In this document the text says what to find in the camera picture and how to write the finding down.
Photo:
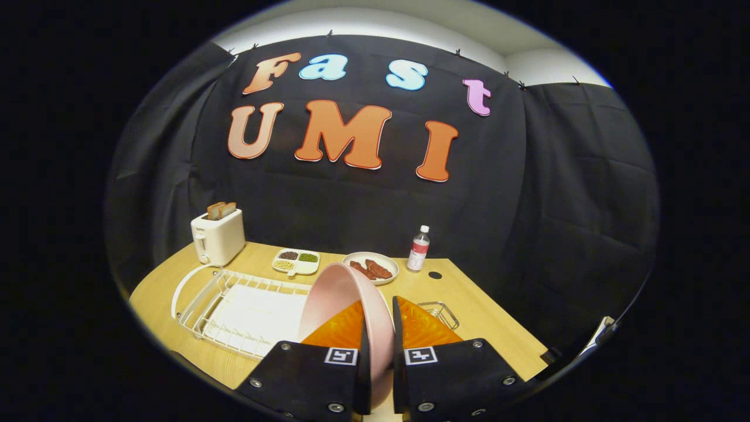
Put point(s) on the white round meat plate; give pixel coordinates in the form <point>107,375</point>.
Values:
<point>358,258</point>

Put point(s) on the red meat slice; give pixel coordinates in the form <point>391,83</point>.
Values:
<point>381,271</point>
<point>360,269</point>

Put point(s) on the heap of dark beans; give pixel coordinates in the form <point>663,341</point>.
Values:
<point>287,255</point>

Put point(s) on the black backdrop cloth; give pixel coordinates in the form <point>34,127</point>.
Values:
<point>556,205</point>

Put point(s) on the pink plate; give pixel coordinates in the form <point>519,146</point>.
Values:
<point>340,293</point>

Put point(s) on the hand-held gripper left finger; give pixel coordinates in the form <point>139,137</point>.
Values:
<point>363,381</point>

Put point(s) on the heap of green beans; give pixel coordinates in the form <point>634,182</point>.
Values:
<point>308,257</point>

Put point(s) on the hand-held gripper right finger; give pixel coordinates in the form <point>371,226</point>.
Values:
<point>399,381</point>

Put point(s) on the brown toast slice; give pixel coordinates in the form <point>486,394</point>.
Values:
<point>229,207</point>
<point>215,211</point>

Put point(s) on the clear bottle with red label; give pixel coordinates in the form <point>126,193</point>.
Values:
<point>418,255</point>

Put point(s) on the heap of yellow beans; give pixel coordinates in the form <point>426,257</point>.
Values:
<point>283,265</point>

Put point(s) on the white divided dish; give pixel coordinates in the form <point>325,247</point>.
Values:
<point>306,268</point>

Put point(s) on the white toaster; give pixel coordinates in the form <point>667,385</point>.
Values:
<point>220,237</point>

